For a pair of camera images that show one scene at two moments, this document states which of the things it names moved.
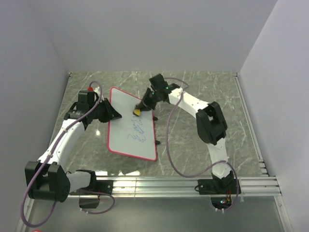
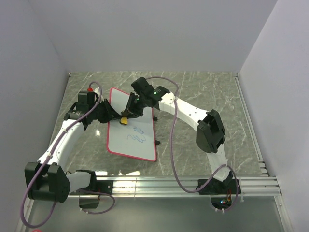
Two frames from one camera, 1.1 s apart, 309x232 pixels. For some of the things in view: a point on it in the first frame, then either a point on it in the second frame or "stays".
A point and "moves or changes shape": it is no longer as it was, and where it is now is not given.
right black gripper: (145, 105) → (132, 113)
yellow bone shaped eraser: (137, 112) moves or changes shape
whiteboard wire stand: (155, 119) stays
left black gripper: (111, 113) stays
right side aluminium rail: (250, 124) stays
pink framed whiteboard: (131, 135) stays
